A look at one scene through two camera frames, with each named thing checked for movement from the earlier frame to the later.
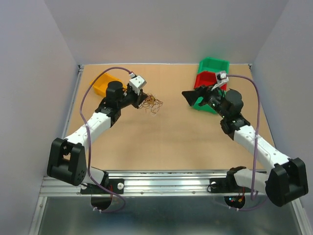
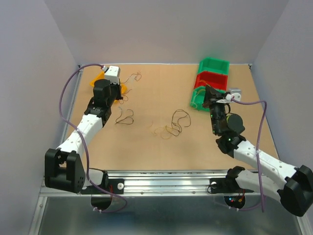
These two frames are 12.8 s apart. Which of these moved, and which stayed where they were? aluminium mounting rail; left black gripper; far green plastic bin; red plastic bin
Moved: left black gripper
Stayed: red plastic bin; aluminium mounting rail; far green plastic bin
